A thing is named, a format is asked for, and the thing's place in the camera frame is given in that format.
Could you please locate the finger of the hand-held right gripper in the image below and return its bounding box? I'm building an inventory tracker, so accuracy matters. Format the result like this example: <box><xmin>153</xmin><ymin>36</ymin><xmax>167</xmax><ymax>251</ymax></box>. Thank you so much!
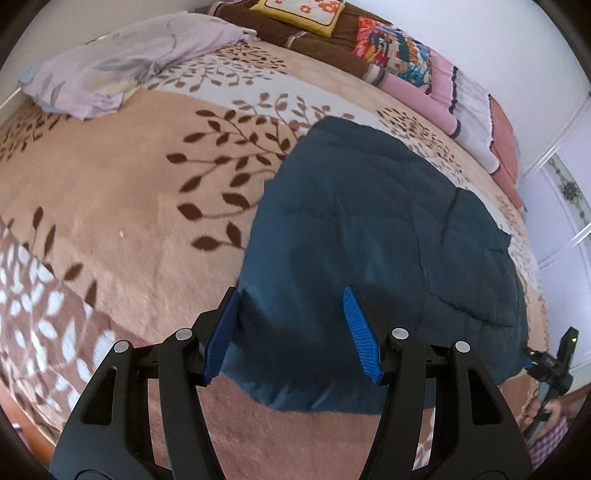
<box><xmin>523</xmin><ymin>348</ymin><xmax>551</xmax><ymax>371</ymax></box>

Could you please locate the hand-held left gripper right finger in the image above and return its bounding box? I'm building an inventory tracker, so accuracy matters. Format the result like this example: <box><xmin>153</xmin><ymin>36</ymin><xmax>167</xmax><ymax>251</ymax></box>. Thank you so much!
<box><xmin>342</xmin><ymin>285</ymin><xmax>536</xmax><ymax>480</ymax></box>

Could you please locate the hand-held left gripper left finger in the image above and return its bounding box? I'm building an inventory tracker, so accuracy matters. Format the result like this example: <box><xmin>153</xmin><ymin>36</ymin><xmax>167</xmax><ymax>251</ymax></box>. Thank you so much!
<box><xmin>50</xmin><ymin>287</ymin><xmax>242</xmax><ymax>480</ymax></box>

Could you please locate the dark teal quilted hooded jacket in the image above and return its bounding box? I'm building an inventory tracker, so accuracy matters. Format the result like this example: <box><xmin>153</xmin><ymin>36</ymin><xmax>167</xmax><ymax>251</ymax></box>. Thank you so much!
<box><xmin>221</xmin><ymin>116</ymin><xmax>532</xmax><ymax>414</ymax></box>

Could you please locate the person's right hand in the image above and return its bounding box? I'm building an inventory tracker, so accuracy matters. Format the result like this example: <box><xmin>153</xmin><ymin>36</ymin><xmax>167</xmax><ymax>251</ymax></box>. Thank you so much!
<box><xmin>524</xmin><ymin>396</ymin><xmax>565</xmax><ymax>432</ymax></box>

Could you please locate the beige leaf printed blanket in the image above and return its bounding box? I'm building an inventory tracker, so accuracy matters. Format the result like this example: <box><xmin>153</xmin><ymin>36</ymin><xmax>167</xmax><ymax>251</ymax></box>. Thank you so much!
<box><xmin>0</xmin><ymin>41</ymin><xmax>557</xmax><ymax>474</ymax></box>

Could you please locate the white wardrobe door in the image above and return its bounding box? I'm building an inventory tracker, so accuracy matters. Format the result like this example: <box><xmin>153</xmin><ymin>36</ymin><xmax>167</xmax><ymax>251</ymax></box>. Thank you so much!
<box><xmin>516</xmin><ymin>90</ymin><xmax>591</xmax><ymax>271</ymax></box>

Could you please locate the salmon folded quilt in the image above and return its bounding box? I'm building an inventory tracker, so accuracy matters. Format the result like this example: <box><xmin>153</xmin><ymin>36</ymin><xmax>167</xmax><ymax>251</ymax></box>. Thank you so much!
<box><xmin>487</xmin><ymin>95</ymin><xmax>528</xmax><ymax>212</ymax></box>

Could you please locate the white folded quilt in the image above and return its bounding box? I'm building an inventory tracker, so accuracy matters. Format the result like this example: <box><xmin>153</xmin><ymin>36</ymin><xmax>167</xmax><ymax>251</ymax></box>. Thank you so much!
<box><xmin>447</xmin><ymin>69</ymin><xmax>500</xmax><ymax>172</ymax></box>

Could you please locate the pink folded quilt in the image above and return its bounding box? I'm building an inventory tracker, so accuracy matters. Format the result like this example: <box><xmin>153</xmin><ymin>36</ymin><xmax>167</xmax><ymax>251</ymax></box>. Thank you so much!
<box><xmin>383</xmin><ymin>48</ymin><xmax>463</xmax><ymax>138</ymax></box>

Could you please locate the brown folded blanket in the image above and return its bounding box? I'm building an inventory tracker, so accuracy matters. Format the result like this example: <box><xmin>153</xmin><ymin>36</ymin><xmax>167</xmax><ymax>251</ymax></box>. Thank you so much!
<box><xmin>215</xmin><ymin>2</ymin><xmax>393</xmax><ymax>87</ymax></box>

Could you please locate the colourful patterned pillow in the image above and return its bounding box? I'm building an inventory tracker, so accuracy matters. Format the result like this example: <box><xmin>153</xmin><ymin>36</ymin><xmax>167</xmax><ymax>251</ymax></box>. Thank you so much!
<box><xmin>351</xmin><ymin>16</ymin><xmax>438</xmax><ymax>87</ymax></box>

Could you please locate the lilac floral cloth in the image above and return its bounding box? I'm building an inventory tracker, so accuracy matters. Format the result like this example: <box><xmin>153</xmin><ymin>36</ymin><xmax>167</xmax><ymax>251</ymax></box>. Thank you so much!
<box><xmin>18</xmin><ymin>11</ymin><xmax>259</xmax><ymax>121</ymax></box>

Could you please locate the yellow flower cushion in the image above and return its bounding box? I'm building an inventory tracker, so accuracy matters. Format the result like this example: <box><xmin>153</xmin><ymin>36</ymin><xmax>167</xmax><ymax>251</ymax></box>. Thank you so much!
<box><xmin>249</xmin><ymin>0</ymin><xmax>347</xmax><ymax>39</ymax></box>

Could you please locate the wooden bed frame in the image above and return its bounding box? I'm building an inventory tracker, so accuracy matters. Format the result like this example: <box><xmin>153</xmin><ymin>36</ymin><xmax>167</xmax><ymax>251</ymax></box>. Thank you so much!
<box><xmin>0</xmin><ymin>383</ymin><xmax>52</xmax><ymax>464</ymax></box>

